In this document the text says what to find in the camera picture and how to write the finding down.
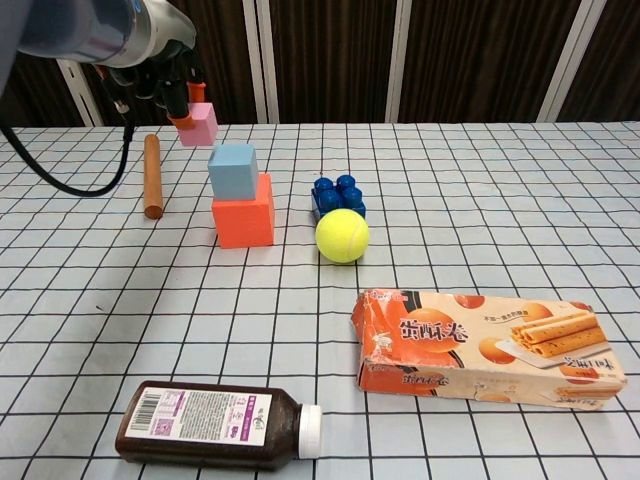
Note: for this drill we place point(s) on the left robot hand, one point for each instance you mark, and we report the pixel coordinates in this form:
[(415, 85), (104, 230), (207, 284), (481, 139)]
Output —
[(172, 75)]

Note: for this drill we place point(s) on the small pink foam cube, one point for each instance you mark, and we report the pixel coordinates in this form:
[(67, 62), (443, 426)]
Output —
[(202, 127)]

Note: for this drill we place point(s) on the medium blue foam cube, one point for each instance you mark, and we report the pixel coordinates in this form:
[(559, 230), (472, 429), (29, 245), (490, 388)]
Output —
[(232, 170)]

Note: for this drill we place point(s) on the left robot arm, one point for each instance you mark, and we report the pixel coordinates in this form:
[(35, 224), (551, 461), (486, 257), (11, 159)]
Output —
[(65, 27)]

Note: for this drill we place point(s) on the wooden rolling pin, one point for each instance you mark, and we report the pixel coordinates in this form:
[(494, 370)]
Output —
[(152, 175)]

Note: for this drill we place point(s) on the large orange foam cube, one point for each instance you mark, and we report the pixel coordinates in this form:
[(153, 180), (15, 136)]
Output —
[(245, 220)]

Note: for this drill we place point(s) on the blue studded toy brick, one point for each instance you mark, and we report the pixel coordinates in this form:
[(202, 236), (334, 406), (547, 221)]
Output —
[(337, 197)]

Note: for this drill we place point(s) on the yellow tennis ball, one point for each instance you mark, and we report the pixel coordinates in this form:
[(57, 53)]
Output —
[(342, 236)]

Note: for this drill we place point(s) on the light blue checkered tablecloth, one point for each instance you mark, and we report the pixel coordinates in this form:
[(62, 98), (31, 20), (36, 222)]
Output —
[(450, 200)]

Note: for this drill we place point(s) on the brown bottle white cap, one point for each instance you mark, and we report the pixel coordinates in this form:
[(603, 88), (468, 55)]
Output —
[(210, 425)]

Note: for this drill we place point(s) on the orange egg roll box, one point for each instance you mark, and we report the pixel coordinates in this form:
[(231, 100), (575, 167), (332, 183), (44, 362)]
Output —
[(490, 350)]

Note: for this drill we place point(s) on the dark screen white frame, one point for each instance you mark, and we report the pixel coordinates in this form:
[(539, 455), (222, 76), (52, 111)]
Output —
[(400, 60)]

